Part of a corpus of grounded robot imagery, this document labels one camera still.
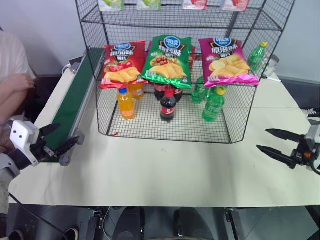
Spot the green apple drink carton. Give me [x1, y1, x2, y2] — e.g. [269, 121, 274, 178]
[97, 0, 125, 12]
[136, 0, 162, 12]

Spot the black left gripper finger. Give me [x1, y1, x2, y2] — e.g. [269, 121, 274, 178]
[39, 122, 62, 139]
[53, 135, 81, 157]

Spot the purple original chips bag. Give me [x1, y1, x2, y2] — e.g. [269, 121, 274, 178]
[198, 37, 261, 89]

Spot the red strawberry drink carton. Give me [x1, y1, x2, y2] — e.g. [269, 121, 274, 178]
[182, 0, 209, 11]
[220, 0, 251, 12]

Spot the black wire mesh rack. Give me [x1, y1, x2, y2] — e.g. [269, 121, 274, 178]
[74, 0, 296, 145]

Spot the person in white shirt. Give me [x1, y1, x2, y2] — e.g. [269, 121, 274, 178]
[0, 24, 36, 81]

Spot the grey white box device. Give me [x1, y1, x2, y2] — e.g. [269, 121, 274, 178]
[261, 54, 281, 81]

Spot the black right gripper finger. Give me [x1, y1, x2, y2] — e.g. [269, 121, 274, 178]
[256, 144, 295, 166]
[264, 128, 306, 144]

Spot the red tomato chips bag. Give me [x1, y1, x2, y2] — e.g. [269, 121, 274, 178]
[99, 40, 150, 91]

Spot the black shoe white sole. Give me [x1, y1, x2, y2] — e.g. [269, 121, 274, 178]
[8, 229, 26, 240]
[61, 226, 81, 240]

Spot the green barbecue chips bag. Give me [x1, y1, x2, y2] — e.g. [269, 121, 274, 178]
[140, 34, 194, 90]

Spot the black cable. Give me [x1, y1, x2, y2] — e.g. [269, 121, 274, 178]
[8, 193, 72, 240]

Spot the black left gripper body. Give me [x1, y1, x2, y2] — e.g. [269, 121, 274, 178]
[29, 136, 56, 163]

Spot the orange soda bottle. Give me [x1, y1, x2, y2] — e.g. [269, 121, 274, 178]
[128, 82, 146, 101]
[116, 87, 137, 121]

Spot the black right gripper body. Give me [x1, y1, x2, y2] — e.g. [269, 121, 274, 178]
[290, 135, 317, 171]

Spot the cola bottle red cap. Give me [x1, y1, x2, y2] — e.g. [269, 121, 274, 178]
[173, 87, 185, 104]
[159, 88, 177, 124]
[152, 83, 166, 102]

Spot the green conveyor belt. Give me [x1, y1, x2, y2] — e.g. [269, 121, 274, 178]
[34, 46, 106, 168]

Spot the green soda bottle yellow cap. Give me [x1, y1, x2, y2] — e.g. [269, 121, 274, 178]
[191, 75, 211, 104]
[247, 40, 270, 72]
[201, 85, 227, 123]

